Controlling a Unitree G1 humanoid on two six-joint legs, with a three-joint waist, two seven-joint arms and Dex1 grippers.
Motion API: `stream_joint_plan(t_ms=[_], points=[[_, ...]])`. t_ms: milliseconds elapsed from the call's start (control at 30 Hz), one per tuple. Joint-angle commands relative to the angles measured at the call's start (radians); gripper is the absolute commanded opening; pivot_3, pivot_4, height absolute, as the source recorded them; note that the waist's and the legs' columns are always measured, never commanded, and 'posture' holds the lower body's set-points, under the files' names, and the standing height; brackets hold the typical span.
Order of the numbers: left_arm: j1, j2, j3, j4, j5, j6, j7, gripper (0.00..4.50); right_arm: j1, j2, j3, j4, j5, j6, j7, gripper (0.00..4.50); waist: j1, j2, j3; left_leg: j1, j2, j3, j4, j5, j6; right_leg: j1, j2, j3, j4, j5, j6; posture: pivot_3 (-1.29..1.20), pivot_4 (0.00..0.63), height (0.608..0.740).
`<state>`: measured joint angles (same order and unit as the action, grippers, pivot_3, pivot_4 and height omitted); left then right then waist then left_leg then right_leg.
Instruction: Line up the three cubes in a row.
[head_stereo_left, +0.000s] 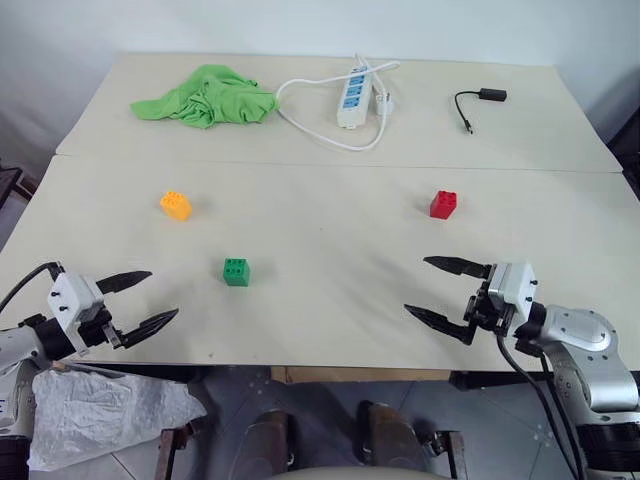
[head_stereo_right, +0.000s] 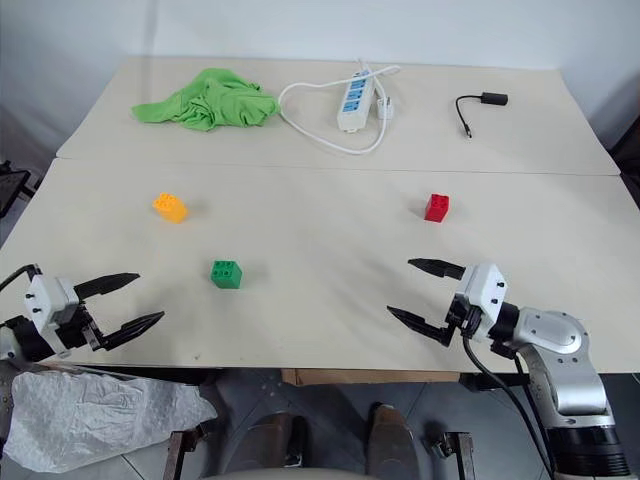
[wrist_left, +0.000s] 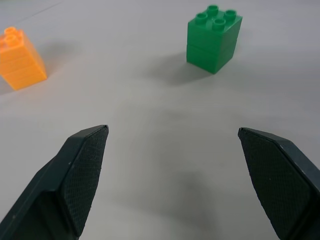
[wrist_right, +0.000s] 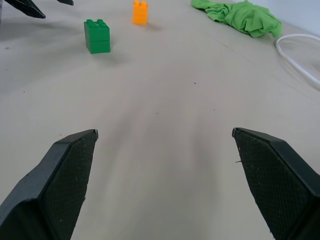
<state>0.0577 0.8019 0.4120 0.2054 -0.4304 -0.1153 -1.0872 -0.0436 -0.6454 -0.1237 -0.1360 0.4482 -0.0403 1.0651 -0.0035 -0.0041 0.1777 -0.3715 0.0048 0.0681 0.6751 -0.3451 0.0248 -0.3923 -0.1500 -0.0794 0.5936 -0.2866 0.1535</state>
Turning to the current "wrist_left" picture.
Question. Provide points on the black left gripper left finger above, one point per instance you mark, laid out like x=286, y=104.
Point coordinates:
x=62, y=180

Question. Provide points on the orange toy brick stack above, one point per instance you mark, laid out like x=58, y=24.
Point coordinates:
x=18, y=60

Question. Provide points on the green toy brick stack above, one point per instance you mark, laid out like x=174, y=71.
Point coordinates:
x=212, y=42

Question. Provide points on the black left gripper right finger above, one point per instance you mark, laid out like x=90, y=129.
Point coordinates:
x=280, y=180

